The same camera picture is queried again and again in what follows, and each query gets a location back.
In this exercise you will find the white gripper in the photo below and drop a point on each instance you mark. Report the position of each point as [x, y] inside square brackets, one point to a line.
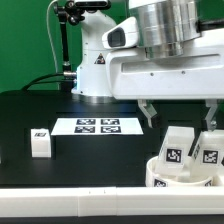
[197, 74]

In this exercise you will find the white round stool seat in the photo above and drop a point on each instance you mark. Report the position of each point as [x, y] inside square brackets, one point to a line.
[152, 179]

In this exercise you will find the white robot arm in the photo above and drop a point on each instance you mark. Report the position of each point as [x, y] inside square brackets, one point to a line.
[162, 51]

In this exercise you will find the white sheet with tags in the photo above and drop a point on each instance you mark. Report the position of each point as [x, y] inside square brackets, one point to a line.
[96, 126]

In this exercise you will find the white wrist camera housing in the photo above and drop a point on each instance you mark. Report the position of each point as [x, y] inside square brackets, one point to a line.
[124, 35]

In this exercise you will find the white front obstacle rail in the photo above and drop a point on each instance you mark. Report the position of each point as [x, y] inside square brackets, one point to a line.
[110, 201]

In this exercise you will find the black camera stand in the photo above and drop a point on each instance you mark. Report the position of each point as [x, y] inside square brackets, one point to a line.
[69, 13]

